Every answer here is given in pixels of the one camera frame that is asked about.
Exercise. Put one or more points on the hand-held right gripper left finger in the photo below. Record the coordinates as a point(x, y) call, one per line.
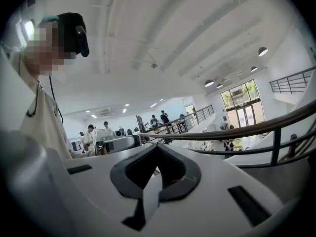
point(98, 186)

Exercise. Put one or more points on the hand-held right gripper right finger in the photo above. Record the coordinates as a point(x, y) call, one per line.
point(217, 181)

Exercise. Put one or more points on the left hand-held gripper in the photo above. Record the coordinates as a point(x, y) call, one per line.
point(108, 134)

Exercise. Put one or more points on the grey wooden table top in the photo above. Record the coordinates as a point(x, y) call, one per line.
point(279, 184)

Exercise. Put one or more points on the ceiling air conditioner unit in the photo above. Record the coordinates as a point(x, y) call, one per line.
point(105, 111)

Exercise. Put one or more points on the group of recessed ceiling lights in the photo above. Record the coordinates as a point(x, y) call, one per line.
point(127, 105)

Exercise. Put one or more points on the clothes rack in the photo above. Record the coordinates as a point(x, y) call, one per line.
point(224, 126)

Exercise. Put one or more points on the black railing with brown handrail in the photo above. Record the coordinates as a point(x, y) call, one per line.
point(277, 144)

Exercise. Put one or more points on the glass entrance door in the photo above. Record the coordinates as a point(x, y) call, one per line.
point(243, 115)

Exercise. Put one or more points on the black balcony railing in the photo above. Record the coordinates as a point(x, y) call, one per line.
point(291, 76)
point(197, 111)

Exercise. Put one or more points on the person's torso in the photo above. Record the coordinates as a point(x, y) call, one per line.
point(42, 122)

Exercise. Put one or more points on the ceiling sensor fixture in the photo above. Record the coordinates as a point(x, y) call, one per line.
point(154, 66)

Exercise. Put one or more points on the black dome pendant lamp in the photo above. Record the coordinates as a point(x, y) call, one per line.
point(219, 86)
point(263, 52)
point(254, 69)
point(209, 83)

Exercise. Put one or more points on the person's head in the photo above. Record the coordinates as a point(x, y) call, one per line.
point(44, 53)

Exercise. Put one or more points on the rectangular ceiling light panel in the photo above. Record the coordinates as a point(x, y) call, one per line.
point(29, 29)

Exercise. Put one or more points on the black head-mounted camera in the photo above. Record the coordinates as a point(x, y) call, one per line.
point(74, 33)

